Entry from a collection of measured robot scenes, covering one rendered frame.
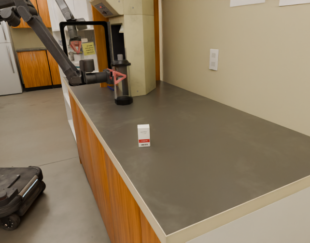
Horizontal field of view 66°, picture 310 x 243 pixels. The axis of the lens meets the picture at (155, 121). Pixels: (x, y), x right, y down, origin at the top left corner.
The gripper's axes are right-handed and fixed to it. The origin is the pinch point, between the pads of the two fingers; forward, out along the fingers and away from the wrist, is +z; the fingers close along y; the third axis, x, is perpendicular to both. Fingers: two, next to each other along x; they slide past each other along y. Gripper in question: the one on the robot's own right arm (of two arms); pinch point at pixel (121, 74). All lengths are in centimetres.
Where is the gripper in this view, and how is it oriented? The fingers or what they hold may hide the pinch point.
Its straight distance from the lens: 134.2
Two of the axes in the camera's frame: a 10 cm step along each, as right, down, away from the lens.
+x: 0.3, 9.3, 3.6
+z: 9.0, -1.9, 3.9
